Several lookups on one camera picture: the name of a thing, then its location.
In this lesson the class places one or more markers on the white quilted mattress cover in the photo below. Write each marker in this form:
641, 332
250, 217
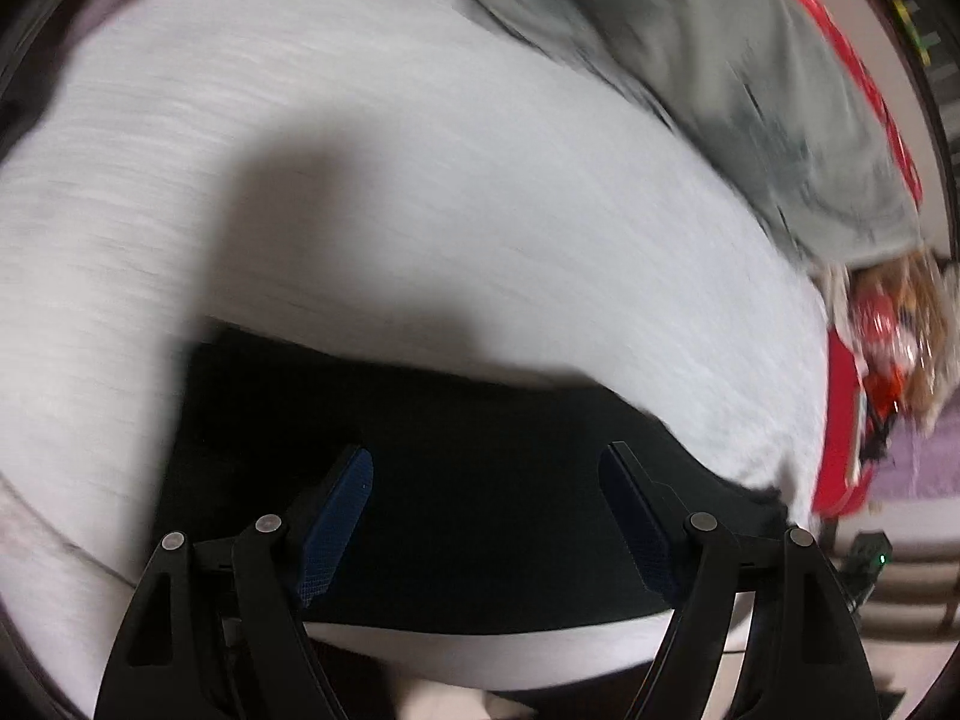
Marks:
382, 179

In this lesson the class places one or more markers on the grey floral pillow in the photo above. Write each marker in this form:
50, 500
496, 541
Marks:
759, 91

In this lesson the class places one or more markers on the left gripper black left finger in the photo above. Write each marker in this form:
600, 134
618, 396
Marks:
215, 629

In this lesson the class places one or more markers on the red bedside cloth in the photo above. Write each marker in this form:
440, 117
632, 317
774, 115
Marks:
843, 480

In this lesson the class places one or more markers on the bagged plush toys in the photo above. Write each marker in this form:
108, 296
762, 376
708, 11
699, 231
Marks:
900, 319

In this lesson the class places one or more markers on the black pants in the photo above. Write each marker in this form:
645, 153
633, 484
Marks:
486, 515

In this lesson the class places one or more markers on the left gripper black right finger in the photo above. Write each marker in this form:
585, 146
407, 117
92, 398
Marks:
804, 657

